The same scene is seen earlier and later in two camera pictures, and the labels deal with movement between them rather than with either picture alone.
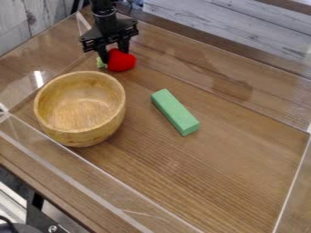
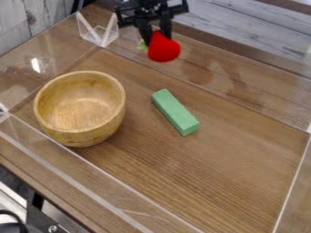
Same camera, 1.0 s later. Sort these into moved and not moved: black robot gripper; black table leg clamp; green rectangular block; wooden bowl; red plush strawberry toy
Moved: black robot gripper; red plush strawberry toy
Not moved: wooden bowl; black table leg clamp; green rectangular block
